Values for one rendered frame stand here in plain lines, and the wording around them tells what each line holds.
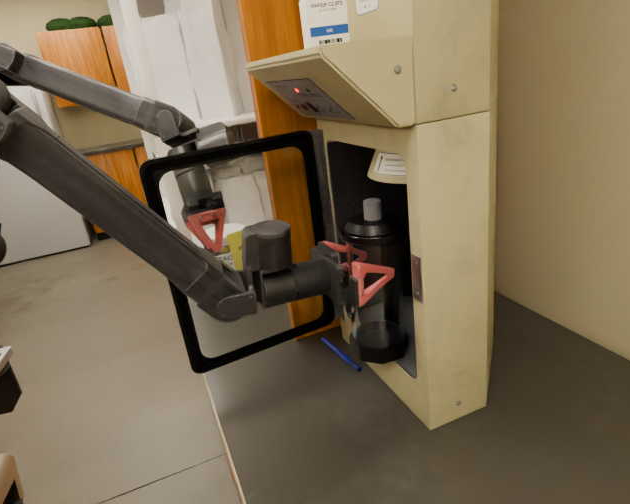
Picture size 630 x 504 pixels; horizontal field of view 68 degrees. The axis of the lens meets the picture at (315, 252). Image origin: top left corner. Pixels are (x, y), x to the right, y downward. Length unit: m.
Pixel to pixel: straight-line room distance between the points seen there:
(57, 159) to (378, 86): 0.38
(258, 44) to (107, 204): 0.42
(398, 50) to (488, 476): 0.57
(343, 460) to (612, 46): 0.78
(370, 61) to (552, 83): 0.53
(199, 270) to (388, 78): 0.34
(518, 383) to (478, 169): 0.41
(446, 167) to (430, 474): 0.43
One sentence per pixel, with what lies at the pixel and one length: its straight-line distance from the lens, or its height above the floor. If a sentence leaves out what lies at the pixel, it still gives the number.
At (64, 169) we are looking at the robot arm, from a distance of 0.62.
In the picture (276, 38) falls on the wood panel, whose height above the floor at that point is 1.55.
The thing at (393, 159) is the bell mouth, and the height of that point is 1.35.
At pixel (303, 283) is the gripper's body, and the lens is 0.70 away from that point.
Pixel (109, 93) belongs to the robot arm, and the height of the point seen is 1.49.
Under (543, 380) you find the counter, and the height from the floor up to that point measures 0.94.
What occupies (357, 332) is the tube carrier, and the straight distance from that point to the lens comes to 0.80.
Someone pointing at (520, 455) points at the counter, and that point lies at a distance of 0.78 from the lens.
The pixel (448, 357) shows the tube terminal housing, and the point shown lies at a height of 1.06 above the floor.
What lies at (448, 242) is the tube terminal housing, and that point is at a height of 1.25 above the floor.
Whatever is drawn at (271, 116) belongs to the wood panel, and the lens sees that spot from 0.90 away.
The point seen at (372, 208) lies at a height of 1.28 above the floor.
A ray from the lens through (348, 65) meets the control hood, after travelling 0.54.
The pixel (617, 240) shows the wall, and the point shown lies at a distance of 0.99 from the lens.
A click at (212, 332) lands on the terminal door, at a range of 0.88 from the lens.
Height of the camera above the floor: 1.49
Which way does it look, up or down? 21 degrees down
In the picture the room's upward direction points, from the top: 8 degrees counter-clockwise
